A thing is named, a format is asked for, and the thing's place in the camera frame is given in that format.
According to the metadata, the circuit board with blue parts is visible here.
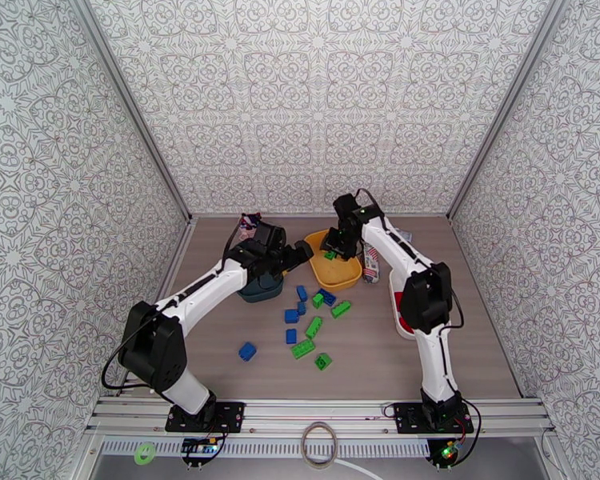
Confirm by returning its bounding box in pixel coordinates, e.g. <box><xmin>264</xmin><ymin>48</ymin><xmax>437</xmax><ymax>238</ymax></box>
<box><xmin>181</xmin><ymin>437</ymin><xmax>218</xmax><ymax>457</ymax></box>

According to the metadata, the white tube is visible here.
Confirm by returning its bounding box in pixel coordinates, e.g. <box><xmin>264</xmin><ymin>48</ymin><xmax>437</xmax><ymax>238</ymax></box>
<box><xmin>330</xmin><ymin>461</ymin><xmax>383</xmax><ymax>480</ymax></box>

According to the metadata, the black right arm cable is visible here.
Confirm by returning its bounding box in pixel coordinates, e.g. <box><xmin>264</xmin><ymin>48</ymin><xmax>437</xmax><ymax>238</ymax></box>
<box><xmin>354</xmin><ymin>188</ymin><xmax>466</xmax><ymax>394</ymax></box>

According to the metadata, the red white snack packet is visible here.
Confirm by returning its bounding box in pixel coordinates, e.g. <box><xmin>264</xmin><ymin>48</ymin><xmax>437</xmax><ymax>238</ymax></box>
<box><xmin>362</xmin><ymin>246</ymin><xmax>382</xmax><ymax>285</ymax></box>

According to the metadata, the aluminium frame post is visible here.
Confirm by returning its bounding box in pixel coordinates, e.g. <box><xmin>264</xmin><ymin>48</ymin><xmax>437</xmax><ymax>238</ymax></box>
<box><xmin>67</xmin><ymin>0</ymin><xmax>194</xmax><ymax>222</ymax></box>
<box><xmin>447</xmin><ymin>0</ymin><xmax>570</xmax><ymax>218</ymax></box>

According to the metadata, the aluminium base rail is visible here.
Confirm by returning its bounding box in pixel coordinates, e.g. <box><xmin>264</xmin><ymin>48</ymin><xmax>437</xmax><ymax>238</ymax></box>
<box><xmin>87</xmin><ymin>397</ymin><xmax>554</xmax><ymax>440</ymax></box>

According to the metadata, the yellow plastic container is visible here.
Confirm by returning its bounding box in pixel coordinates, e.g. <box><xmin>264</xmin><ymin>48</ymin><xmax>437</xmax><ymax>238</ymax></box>
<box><xmin>303</xmin><ymin>229</ymin><xmax>364</xmax><ymax>290</ymax></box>

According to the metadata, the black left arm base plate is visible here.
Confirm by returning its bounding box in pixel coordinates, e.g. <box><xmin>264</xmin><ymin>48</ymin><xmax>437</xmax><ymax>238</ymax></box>
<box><xmin>166</xmin><ymin>402</ymin><xmax>246</xmax><ymax>434</ymax></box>

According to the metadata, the slotted white cable duct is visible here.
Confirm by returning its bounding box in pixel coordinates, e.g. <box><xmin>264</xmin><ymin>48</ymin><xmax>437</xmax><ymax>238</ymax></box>
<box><xmin>102</xmin><ymin>438</ymin><xmax>431</xmax><ymax>457</ymax></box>

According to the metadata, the teal plastic container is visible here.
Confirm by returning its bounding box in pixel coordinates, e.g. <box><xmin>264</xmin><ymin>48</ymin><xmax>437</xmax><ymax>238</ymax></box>
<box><xmin>232</xmin><ymin>270</ymin><xmax>285</xmax><ymax>304</ymax></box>

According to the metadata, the clear tape ring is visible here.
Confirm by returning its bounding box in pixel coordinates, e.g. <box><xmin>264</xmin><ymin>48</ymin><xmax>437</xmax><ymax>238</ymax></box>
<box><xmin>300</xmin><ymin>421</ymin><xmax>339</xmax><ymax>469</ymax></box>

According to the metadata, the white plastic container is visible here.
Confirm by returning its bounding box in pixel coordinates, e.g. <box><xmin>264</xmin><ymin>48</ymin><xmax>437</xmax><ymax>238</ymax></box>
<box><xmin>388</xmin><ymin>266</ymin><xmax>421</xmax><ymax>341</ymax></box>

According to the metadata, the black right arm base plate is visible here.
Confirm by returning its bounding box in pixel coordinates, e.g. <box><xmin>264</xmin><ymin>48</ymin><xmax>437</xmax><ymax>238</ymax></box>
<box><xmin>394</xmin><ymin>402</ymin><xmax>475</xmax><ymax>436</ymax></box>

